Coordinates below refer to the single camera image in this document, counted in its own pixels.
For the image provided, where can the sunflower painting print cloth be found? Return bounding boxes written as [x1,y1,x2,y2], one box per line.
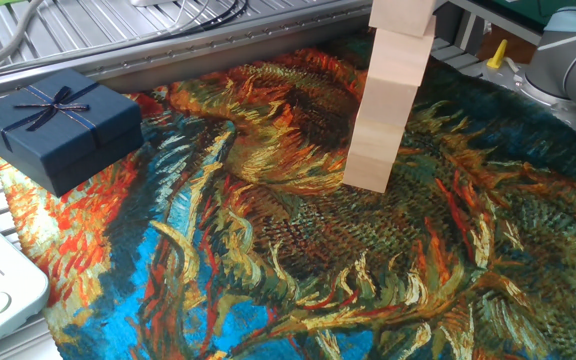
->
[0,24,576,360]

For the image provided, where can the aluminium slotted rail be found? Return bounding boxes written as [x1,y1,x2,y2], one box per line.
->
[0,0,377,101]

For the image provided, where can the thin black cables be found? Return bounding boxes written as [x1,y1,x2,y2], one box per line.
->
[92,0,252,49]

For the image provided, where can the plain wooden cube block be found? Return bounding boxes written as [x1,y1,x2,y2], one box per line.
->
[367,14,438,87]
[346,117,407,165]
[356,75,419,129]
[368,0,437,39]
[342,151,395,195]

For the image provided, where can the thick grey cable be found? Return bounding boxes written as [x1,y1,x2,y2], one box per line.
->
[0,0,47,79]

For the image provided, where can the yellow plastic piece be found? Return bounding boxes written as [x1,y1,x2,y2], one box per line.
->
[485,38,510,71]

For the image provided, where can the navy gift box with ribbon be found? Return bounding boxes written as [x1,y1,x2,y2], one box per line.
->
[0,68,145,198]

